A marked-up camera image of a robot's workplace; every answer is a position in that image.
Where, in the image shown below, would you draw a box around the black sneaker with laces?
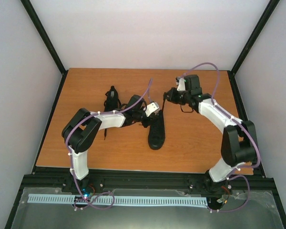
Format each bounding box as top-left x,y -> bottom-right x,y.
148,100 -> 165,150

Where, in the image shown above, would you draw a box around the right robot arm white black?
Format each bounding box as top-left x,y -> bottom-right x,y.
163,75 -> 261,193

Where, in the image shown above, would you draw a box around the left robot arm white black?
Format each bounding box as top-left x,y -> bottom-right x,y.
61,95 -> 160,192

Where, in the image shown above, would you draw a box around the black sneaker left one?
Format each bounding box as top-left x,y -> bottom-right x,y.
102,85 -> 122,141

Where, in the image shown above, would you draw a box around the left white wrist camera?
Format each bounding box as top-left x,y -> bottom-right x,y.
145,102 -> 161,117

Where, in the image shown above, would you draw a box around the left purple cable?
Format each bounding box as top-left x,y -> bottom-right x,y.
64,78 -> 154,210

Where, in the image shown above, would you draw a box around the purple cable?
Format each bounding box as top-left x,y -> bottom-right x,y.
177,62 -> 262,213
64,78 -> 154,210

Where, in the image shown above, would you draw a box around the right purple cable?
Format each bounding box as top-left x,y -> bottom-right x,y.
177,62 -> 262,213

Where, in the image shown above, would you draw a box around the grey metal base plate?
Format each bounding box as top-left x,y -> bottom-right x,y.
11,188 -> 284,229

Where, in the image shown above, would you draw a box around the right black corner post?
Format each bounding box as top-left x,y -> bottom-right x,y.
230,0 -> 281,74

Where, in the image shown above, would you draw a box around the black corner post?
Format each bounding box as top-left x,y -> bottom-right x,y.
20,0 -> 68,75
230,0 -> 281,74

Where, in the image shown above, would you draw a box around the white slotted cable duct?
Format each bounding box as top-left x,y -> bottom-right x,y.
27,194 -> 207,208

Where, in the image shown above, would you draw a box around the left black corner post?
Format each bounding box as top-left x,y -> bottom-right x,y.
20,0 -> 68,75

